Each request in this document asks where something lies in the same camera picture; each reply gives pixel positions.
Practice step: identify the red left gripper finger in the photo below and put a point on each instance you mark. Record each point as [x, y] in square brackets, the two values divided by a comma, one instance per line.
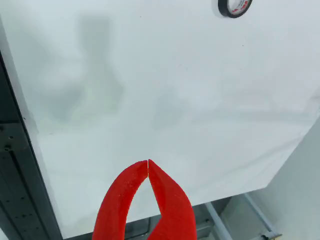
[115, 200]

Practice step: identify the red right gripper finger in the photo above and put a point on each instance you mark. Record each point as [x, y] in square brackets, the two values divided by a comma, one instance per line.
[172, 200]

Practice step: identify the black tape roll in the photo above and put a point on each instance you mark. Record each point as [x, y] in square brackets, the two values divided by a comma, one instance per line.
[233, 15]

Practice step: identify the black aluminium rail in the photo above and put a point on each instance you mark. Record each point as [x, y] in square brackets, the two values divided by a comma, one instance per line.
[22, 187]

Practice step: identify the black bracket plate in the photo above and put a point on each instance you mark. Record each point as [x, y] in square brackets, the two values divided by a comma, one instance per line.
[12, 137]

